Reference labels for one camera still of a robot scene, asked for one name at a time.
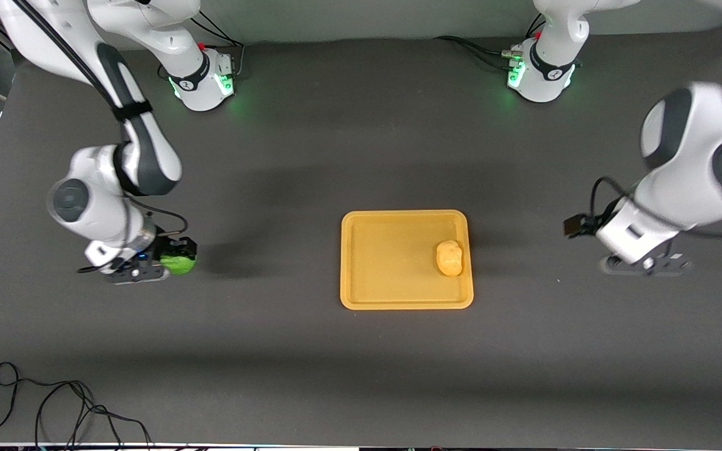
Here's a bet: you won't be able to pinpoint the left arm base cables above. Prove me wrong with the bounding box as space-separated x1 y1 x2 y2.
434 13 547 71

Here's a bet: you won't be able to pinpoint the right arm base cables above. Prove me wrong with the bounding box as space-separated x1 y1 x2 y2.
158 14 246 82

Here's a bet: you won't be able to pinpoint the green apple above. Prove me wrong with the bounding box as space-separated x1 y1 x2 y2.
160 252 197 276

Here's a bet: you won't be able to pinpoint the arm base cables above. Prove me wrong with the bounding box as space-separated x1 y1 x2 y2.
158 14 246 82
434 13 547 71

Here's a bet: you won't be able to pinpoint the yellow potato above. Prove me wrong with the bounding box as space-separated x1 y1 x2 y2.
436 239 464 277

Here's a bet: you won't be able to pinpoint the thin black loose cable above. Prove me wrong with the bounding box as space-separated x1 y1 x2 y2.
0 362 155 451

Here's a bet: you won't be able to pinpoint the yellow plastic tray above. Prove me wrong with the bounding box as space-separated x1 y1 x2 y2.
340 209 474 311

